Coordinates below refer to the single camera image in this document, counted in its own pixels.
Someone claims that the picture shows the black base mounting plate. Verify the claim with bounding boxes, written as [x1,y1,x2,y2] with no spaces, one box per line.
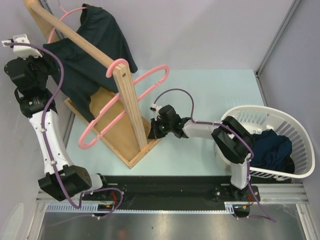
[99,174,261,217]

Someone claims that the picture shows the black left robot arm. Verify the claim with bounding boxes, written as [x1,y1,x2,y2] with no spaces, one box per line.
[4,54,111,201]

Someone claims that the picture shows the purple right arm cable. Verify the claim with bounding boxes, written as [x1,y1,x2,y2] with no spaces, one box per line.
[153,88,277,223]

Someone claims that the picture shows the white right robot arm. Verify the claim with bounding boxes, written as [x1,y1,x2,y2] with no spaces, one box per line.
[147,103,254,201]

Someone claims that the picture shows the navy blue shorts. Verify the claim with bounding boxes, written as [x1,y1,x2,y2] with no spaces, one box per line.
[250,129,295,174]

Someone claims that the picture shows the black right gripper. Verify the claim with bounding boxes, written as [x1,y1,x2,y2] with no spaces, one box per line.
[148,117,173,140]

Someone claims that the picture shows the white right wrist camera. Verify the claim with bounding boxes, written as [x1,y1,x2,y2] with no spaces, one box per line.
[149,103,162,113]

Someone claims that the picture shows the aluminium rail with cable duct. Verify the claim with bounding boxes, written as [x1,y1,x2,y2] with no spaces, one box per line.
[44,184,309,215]

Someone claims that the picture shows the wooden rack post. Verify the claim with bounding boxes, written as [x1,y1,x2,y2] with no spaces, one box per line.
[24,0,148,150]

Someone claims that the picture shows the wooden rack base tray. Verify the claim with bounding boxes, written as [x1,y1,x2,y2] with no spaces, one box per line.
[64,98,160,169]

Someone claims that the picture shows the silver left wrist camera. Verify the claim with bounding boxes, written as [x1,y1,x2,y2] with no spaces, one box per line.
[1,33,43,60]

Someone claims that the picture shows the dark green shorts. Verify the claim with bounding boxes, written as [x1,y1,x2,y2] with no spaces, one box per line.
[43,3,138,122]

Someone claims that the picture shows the pink hanger with green shorts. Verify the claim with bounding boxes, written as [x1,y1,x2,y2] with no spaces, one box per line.
[47,6,87,44]

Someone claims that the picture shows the white laundry basket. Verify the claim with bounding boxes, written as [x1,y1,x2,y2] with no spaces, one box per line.
[222,105,315,181]

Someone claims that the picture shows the pink plastic hanger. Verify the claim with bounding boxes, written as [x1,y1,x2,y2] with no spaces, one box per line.
[78,58,171,150]

